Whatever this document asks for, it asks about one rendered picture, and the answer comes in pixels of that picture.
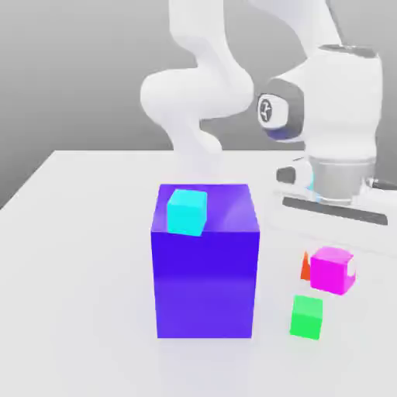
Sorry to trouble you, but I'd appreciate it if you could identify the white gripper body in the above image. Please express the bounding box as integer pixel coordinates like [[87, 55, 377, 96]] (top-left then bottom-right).
[[271, 187, 397, 254]]

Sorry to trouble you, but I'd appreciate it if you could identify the small magenta cube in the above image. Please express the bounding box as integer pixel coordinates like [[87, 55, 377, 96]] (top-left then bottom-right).
[[309, 246, 357, 296]]

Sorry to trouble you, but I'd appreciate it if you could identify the small red cube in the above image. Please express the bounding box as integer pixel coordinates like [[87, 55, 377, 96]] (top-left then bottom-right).
[[299, 250, 312, 282]]

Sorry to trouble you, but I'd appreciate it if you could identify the small green cube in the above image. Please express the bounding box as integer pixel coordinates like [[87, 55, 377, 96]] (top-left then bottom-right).
[[288, 295, 324, 341]]

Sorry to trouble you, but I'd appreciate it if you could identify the small cyan cube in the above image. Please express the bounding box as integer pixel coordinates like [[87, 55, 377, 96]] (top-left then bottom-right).
[[166, 188, 208, 237]]

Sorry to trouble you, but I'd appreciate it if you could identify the large blue box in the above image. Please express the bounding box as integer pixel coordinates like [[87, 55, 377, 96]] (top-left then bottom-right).
[[150, 183, 261, 340]]

